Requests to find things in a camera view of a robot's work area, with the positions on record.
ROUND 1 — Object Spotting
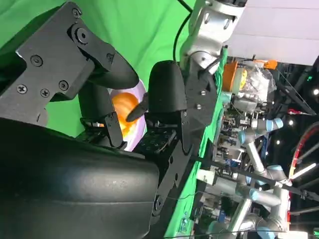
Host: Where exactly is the orange and white bread roll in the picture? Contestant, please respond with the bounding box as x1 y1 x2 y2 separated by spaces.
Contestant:
111 92 140 136

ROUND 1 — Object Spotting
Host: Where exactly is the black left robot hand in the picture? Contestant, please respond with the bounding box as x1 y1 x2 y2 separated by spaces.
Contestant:
126 67 220 133

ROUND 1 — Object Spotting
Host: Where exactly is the clear plastic bag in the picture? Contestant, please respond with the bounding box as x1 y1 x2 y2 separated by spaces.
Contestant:
245 62 277 100

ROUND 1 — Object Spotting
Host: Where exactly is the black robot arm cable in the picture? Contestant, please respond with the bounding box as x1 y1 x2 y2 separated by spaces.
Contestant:
173 0 194 63

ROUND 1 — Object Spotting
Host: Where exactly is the lilac plate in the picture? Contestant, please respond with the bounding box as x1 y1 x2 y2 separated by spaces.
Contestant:
109 79 148 152

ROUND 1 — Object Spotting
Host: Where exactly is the red hoop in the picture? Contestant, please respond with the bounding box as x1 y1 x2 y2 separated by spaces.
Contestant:
288 121 319 184

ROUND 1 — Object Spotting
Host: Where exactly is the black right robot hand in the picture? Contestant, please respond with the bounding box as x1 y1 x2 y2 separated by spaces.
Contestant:
0 1 194 239

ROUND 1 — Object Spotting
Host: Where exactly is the green cloth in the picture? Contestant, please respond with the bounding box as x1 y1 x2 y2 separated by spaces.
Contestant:
0 0 230 239

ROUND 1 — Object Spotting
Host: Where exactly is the orange and white container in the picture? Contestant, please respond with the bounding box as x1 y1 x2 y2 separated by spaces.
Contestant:
222 61 249 95

